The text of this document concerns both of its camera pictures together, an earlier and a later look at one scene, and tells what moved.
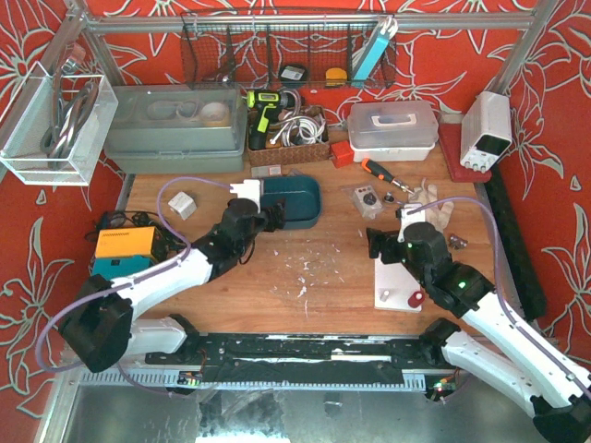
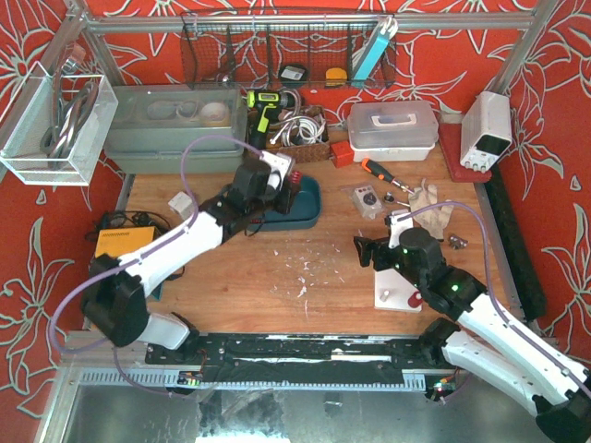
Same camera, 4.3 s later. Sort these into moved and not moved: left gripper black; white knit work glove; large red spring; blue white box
Moved: left gripper black
Not moved: white knit work glove; large red spring; blue white box
